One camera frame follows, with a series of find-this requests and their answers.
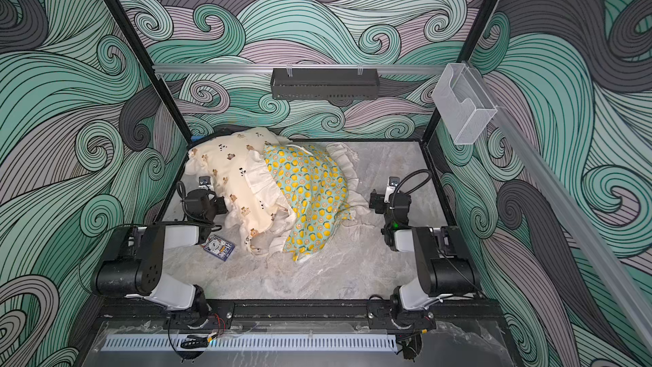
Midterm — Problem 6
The cream animal print pillow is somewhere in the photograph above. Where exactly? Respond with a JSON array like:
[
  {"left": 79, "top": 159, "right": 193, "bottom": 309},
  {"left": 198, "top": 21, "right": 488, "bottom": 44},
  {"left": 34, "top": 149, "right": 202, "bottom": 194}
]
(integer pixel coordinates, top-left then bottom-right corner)
[{"left": 185, "top": 127, "right": 296, "bottom": 256}]

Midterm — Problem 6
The lemon print ruffled pillow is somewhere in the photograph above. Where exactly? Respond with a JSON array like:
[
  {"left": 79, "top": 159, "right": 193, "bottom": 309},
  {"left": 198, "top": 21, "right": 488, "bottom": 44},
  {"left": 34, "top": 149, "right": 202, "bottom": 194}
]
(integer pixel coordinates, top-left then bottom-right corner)
[{"left": 261, "top": 143, "right": 370, "bottom": 262}]

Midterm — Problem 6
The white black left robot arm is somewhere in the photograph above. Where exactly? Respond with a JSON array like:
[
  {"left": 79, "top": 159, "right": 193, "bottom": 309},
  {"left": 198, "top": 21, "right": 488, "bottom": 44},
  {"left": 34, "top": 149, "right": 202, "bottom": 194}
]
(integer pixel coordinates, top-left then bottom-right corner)
[{"left": 90, "top": 183, "right": 228, "bottom": 329}]

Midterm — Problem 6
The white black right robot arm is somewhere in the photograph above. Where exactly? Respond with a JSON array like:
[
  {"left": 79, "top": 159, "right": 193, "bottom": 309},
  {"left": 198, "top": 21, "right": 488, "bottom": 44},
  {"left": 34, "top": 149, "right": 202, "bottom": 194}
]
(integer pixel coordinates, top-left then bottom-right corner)
[{"left": 369, "top": 190, "right": 480, "bottom": 330}]

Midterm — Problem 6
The small blue printed card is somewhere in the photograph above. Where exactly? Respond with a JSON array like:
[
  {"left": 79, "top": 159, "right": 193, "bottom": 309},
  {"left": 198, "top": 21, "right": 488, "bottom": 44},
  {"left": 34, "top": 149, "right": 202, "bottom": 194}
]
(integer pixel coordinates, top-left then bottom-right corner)
[{"left": 203, "top": 234, "right": 235, "bottom": 262}]

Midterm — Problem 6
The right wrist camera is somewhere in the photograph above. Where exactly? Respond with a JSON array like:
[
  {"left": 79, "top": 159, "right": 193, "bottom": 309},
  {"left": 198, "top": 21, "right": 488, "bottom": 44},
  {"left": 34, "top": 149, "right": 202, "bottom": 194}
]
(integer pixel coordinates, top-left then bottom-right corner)
[{"left": 386, "top": 176, "right": 401, "bottom": 195}]

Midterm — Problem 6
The clear plastic wall bin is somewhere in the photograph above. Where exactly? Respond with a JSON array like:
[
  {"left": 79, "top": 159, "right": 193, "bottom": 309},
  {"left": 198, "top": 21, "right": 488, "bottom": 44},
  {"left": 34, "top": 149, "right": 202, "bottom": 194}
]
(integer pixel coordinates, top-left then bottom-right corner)
[{"left": 432, "top": 63, "right": 497, "bottom": 145}]

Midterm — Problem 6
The black front mounting rail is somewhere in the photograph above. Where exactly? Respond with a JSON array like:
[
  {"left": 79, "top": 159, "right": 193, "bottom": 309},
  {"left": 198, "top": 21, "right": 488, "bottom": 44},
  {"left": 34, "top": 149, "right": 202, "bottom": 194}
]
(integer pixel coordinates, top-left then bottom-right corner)
[{"left": 101, "top": 297, "right": 505, "bottom": 323}]

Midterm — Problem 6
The aluminium rail back wall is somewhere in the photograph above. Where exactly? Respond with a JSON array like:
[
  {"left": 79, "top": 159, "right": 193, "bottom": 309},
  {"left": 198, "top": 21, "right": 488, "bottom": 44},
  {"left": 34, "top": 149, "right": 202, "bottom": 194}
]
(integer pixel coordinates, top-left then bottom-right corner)
[{"left": 153, "top": 63, "right": 446, "bottom": 76}]

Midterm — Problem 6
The aluminium rail wall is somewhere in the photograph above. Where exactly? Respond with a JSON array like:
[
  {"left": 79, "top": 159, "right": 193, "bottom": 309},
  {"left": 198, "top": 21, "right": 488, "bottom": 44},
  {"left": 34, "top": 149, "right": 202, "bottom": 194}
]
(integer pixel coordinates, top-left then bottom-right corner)
[
  {"left": 153, "top": 63, "right": 446, "bottom": 76},
  {"left": 463, "top": 62, "right": 651, "bottom": 349}
]

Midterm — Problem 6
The white slotted cable duct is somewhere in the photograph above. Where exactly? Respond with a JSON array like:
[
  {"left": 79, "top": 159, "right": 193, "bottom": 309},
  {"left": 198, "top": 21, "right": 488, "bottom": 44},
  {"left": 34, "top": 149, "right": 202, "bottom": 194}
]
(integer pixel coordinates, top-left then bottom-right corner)
[{"left": 99, "top": 333, "right": 398, "bottom": 353}]

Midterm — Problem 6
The black perforated wall tray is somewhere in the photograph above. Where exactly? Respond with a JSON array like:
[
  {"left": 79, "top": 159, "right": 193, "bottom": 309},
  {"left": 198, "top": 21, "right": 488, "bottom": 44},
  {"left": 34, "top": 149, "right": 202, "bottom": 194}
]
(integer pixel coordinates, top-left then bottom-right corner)
[{"left": 270, "top": 69, "right": 380, "bottom": 102}]

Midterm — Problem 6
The aluminium rail right wall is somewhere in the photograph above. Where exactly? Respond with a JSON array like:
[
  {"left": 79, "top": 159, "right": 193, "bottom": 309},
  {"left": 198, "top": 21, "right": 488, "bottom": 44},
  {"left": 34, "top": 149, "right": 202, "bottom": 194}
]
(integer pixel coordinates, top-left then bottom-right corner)
[{"left": 463, "top": 62, "right": 651, "bottom": 349}]

